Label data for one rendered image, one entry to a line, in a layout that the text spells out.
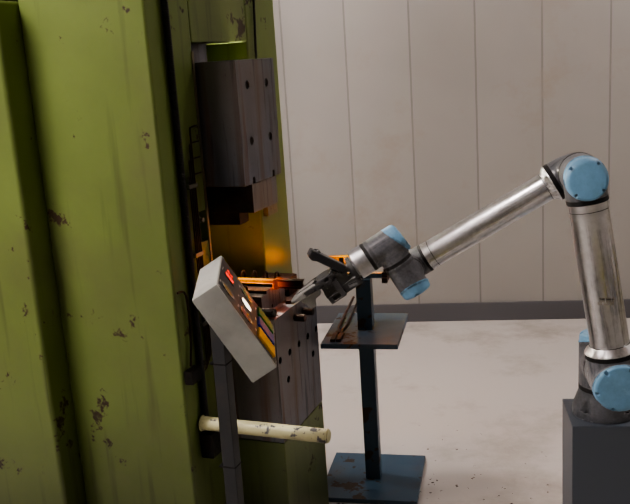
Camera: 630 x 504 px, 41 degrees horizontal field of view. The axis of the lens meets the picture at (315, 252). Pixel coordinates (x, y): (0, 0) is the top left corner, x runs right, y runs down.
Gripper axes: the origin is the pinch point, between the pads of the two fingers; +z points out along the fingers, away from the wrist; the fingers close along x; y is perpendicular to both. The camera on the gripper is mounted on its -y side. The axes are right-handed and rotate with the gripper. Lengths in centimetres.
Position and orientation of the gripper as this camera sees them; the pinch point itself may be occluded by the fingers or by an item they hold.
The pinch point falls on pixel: (293, 298)
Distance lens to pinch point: 251.4
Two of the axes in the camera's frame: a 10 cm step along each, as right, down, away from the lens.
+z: -8.3, 5.5, 0.6
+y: 5.5, 8.0, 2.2
